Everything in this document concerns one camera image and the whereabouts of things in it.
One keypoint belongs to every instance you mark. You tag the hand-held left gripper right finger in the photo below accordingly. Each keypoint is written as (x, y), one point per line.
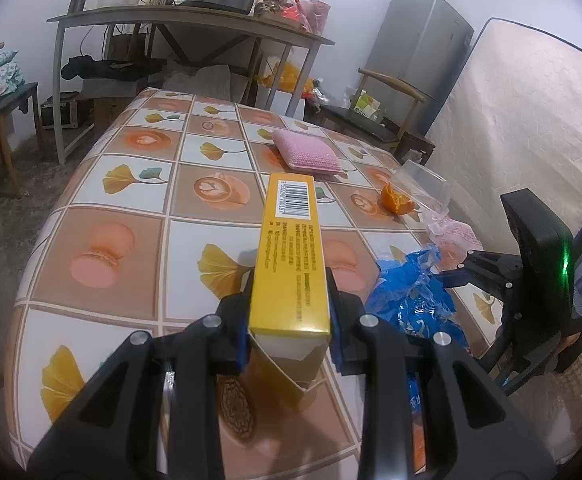
(333, 332)

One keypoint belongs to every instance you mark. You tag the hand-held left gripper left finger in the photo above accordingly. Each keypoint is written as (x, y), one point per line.
(243, 330)

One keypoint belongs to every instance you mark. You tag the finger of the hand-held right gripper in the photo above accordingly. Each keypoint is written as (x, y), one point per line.
(496, 342)
(488, 265)

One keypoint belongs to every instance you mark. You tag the white red-printed plastic bag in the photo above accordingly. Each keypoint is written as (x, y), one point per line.
(453, 237)

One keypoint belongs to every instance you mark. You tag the yellow cardboard box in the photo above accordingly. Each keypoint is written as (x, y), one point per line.
(291, 270)

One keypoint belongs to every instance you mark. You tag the blue wrapper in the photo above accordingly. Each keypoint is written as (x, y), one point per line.
(411, 295)

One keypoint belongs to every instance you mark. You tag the clear plastic container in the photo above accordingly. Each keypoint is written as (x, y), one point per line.
(426, 185)

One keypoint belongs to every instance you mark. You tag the large orange peel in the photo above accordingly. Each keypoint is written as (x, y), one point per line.
(396, 200)

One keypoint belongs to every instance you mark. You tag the pink sponge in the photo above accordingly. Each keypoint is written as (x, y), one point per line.
(306, 152)

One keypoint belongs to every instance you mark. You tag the person's right forearm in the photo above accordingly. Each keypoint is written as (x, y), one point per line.
(581, 400)

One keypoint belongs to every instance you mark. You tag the dark wooden stool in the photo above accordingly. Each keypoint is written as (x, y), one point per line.
(416, 142)

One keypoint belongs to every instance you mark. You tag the white mattress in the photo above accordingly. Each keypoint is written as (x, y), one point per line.
(521, 110)

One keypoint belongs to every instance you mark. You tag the table with patterned cloth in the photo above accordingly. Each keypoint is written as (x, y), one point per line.
(121, 195)

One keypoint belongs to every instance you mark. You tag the wooden armchair black seat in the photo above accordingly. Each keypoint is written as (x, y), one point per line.
(366, 125)

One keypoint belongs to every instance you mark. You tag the green white carton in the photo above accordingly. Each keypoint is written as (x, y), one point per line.
(368, 102)

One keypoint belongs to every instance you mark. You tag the grey refrigerator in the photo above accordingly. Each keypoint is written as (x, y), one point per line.
(421, 50)

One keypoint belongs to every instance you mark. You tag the white plastic sack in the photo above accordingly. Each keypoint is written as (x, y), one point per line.
(201, 80)

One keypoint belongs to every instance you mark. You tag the yellow plastic bag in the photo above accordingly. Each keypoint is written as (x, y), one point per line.
(283, 77)

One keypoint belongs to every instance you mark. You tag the black cloth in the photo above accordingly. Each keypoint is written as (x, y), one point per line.
(106, 67)

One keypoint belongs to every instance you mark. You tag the pink plastic bags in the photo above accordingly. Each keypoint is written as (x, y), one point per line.
(308, 10)

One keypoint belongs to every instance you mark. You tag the wooden chair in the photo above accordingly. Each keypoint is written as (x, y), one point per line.
(1, 110)

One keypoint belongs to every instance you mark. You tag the grey metal frame table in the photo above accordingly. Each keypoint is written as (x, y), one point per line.
(171, 15)

